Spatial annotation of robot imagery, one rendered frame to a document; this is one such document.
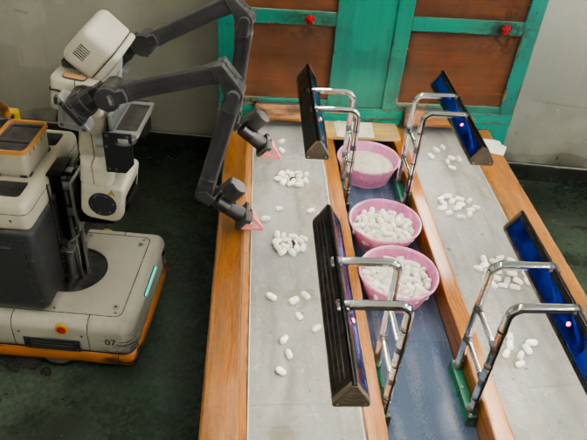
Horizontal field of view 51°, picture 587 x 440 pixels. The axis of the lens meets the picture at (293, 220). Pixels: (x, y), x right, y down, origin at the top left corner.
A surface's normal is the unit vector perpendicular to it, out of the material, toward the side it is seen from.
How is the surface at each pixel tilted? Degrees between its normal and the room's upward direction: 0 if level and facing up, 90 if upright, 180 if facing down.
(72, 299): 0
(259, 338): 0
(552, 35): 90
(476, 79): 90
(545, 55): 90
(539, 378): 0
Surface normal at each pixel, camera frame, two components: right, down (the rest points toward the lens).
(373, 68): 0.04, 0.61
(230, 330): 0.07, -0.80
